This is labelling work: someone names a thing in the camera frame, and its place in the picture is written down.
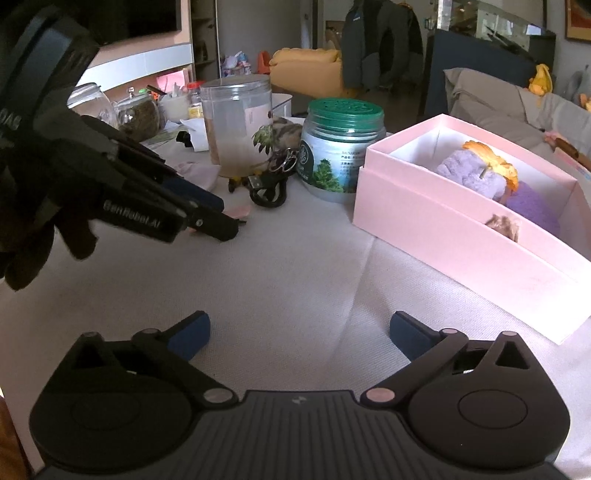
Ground yellow armchair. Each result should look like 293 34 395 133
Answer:
270 48 346 98

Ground brown furry plush keychain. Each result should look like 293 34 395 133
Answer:
252 116 303 176

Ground white cup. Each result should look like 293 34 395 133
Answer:
159 94 191 123

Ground pink phone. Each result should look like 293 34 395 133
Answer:
189 206 252 239

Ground white tissue paper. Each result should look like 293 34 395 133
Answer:
176 118 209 152

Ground pink checkered cloth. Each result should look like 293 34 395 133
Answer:
174 161 221 191

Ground grey covered sofa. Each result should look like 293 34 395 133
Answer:
445 68 590 160

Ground yellow artificial flower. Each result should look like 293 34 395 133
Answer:
463 140 519 192

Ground green lid jar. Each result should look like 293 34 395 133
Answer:
297 98 386 204

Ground dark hanging coat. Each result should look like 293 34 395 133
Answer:
341 1 424 90

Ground yellow plush toy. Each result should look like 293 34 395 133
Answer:
528 64 553 97

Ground purple felt plush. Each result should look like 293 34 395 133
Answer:
504 182 560 237

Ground pink cardboard box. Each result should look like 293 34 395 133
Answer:
353 115 590 344

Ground clear plastic canister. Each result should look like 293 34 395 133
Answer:
200 74 273 178

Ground fish tank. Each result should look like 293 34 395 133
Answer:
436 0 548 48

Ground large glass jar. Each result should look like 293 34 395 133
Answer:
67 83 118 129

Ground small brown plush in box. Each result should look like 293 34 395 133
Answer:
485 214 520 242

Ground television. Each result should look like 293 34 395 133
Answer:
83 0 181 45

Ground glass jar dark contents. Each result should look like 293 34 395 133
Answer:
114 87 165 142

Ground lavender fluffy towel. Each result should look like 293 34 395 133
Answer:
435 150 507 201

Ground black gloved left hand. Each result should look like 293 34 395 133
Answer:
1 165 97 291

